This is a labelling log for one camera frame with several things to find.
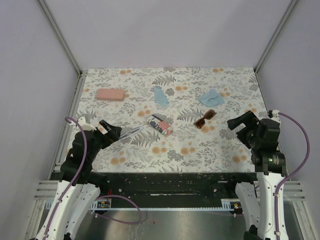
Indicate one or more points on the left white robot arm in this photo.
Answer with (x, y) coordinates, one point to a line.
(79, 186)

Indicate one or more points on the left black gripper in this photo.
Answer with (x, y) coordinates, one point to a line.
(113, 134)

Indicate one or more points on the brown sunglasses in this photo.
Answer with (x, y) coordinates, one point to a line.
(207, 116)

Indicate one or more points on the white frame sunglasses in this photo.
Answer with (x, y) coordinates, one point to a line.
(130, 133)

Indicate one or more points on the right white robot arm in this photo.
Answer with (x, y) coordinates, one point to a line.
(264, 214)

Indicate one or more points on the white cable duct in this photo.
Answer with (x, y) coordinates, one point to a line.
(162, 203)

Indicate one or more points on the blue cleaning cloth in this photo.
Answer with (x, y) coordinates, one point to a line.
(159, 97)
(211, 98)

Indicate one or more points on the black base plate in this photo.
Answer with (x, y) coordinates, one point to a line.
(184, 184)

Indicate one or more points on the pink glasses case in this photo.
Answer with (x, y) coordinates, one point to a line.
(110, 94)

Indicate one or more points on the left aluminium frame post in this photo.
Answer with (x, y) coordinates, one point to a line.
(53, 24)

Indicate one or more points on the flag pattern glasses case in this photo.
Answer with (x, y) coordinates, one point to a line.
(159, 125)

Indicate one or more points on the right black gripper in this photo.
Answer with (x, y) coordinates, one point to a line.
(249, 119)

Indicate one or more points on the right aluminium frame post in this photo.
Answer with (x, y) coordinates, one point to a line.
(276, 34)

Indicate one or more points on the aluminium frame post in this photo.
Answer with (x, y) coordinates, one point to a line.
(276, 34)
(53, 24)

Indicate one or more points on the floral table mat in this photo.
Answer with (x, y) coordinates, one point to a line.
(213, 148)

